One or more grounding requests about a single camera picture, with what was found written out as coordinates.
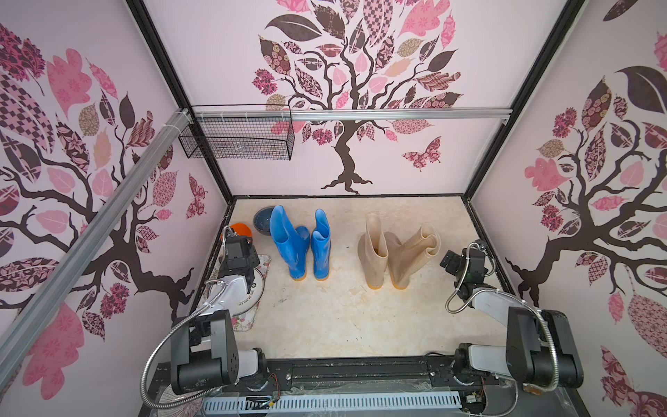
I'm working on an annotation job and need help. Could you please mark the blue rain boot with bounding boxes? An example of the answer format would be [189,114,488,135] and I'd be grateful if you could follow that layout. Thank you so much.
[269,205,310,281]
[311,208,331,281]

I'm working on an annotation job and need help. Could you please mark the tall beige rain boot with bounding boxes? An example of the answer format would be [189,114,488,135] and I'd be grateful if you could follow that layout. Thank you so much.
[358,213,388,289]

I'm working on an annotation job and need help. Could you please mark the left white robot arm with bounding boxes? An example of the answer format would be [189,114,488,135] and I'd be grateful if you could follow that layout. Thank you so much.
[140,231,269,410]

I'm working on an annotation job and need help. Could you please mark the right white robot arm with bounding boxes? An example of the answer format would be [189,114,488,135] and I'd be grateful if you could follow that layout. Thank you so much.
[440,243,585,393]

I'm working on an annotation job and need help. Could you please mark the orange plastic cup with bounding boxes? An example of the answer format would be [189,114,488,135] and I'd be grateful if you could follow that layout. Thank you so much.
[229,222,253,238]

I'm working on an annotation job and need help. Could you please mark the grey blue bowl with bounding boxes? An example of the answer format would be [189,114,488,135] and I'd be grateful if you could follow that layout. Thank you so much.
[253,206,274,236]

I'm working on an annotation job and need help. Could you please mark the floral placemat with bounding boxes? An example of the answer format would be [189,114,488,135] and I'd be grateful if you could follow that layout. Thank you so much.
[232,254,271,332]

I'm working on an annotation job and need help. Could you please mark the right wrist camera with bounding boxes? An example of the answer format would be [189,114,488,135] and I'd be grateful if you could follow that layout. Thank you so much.
[472,239,490,256]

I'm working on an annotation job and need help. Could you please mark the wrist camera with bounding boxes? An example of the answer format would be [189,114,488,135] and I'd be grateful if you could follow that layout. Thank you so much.
[221,225,236,242]
[472,239,490,256]

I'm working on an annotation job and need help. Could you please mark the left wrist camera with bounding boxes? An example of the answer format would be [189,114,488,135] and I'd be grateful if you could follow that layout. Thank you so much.
[221,225,236,242]

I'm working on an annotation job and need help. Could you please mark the black wire basket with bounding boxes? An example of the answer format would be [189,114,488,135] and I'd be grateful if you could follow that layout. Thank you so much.
[179,104,295,161]

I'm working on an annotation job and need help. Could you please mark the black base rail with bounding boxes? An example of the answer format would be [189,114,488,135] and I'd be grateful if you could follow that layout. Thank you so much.
[155,353,569,393]

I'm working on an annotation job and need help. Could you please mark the rear aluminium rail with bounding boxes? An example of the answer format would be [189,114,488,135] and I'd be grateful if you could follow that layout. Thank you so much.
[195,108,512,122]

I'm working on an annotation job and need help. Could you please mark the aluminium rail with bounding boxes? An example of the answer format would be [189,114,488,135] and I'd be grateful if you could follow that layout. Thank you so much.
[1,109,191,387]
[195,108,512,122]

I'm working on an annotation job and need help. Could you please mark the white slotted cable duct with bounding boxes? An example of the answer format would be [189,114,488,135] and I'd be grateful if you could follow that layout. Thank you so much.
[201,391,462,416]

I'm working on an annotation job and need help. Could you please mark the round wire fan guard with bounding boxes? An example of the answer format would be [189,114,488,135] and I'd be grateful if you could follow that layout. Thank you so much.
[156,385,205,417]

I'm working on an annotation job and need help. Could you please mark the left aluminium rail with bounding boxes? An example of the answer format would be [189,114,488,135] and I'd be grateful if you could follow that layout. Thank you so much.
[1,109,191,387]

